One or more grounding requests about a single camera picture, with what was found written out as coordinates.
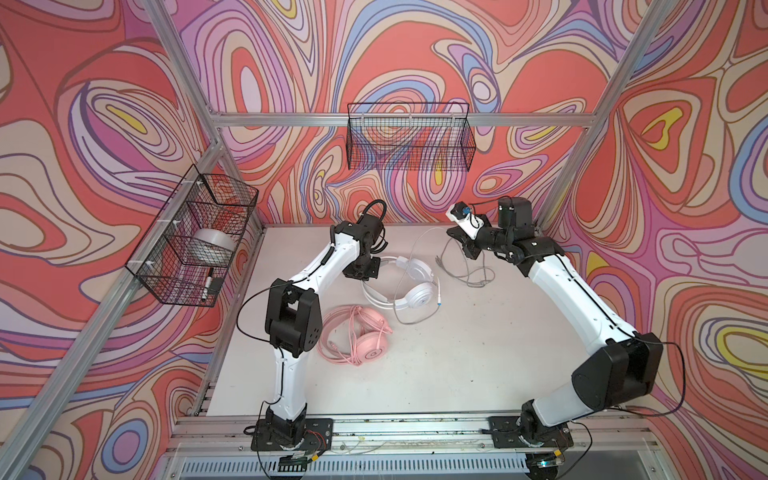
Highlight black wire basket wall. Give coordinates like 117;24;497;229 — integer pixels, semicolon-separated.
346;100;476;172
125;166;259;307

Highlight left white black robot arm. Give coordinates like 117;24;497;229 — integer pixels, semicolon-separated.
264;213;387;447

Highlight black wire basket left wall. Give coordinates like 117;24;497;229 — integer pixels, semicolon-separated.
125;166;259;307

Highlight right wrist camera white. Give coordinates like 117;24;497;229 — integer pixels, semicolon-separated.
446;201;485;240

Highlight black marker in basket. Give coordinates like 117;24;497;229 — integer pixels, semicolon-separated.
201;273;224;302

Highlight white tape roll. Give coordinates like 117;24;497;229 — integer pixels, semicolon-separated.
189;228;236;266

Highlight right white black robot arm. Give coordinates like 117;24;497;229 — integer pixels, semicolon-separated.
446;196;664;447

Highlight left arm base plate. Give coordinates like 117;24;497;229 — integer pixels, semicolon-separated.
250;417;334;453

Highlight pink cat-ear headphones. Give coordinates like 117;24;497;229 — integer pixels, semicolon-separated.
318;305;393;366

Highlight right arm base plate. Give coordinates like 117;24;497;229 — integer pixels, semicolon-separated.
486;414;574;450

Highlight aluminium front rail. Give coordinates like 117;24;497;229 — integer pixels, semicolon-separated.
167;411;662;455

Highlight grey white headphone cable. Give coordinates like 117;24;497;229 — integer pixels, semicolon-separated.
392;226;498;326

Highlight black wire basket back wall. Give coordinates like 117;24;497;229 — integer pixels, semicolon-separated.
346;100;476;172

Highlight white headphones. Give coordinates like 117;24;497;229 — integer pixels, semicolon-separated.
362;256;442;312

